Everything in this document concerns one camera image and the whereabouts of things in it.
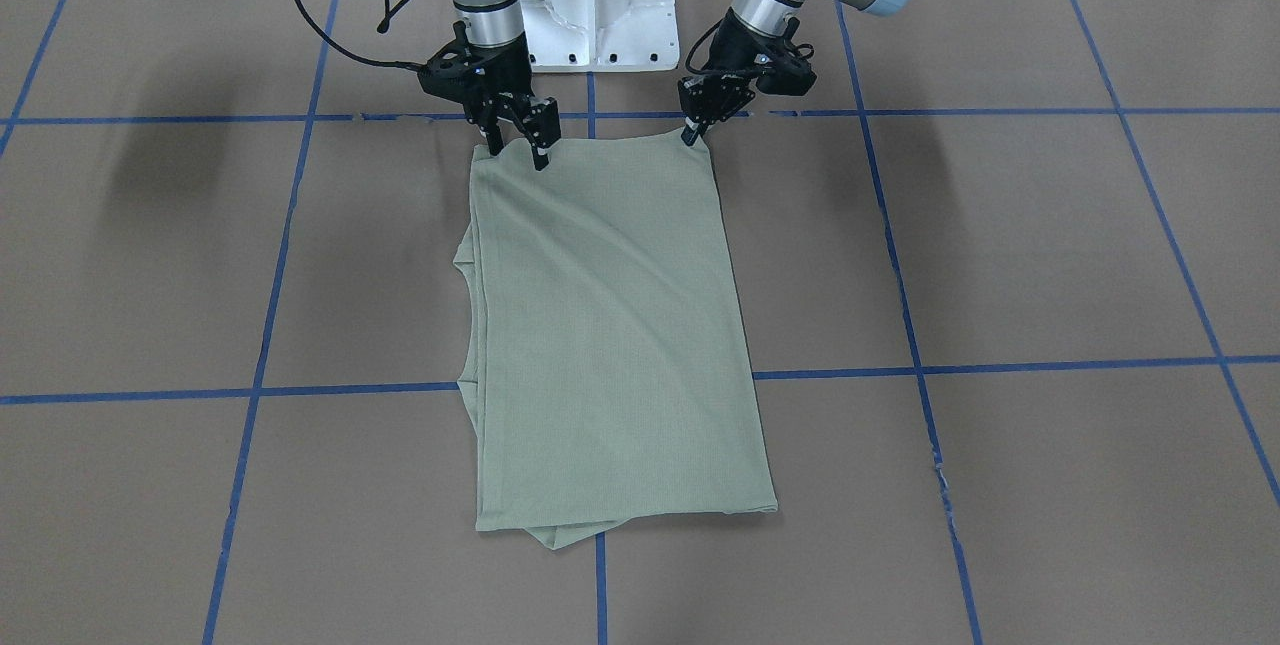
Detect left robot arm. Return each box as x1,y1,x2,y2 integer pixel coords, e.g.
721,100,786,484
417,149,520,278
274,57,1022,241
678,0,910,147

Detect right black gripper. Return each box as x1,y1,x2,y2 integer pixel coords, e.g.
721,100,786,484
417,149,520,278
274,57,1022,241
417,26,561,171

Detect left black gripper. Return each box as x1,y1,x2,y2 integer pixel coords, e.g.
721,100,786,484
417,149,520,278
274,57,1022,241
680,12,817,147

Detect olive green t-shirt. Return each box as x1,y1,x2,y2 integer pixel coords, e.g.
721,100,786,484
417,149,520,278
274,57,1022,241
453,131,780,550

